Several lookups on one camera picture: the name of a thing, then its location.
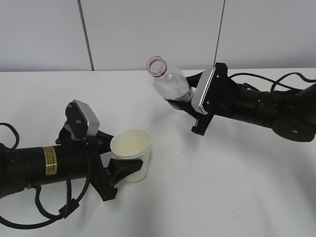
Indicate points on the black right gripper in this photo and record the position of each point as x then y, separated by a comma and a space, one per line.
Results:
219, 99

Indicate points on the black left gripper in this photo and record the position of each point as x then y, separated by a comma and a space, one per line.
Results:
86, 155

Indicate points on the clear Nongfu Spring water bottle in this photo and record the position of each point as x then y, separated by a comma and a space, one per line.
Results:
168, 80

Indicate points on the white paper cup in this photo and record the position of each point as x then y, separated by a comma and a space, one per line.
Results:
133, 144

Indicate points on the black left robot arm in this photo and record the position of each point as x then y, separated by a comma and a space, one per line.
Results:
36, 166

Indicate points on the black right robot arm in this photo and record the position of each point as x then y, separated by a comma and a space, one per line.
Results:
291, 114

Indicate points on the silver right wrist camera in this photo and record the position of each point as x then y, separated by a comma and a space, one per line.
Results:
200, 93

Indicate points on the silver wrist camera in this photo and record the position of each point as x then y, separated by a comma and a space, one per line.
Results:
200, 93
81, 121

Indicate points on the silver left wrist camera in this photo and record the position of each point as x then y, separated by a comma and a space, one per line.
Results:
81, 121

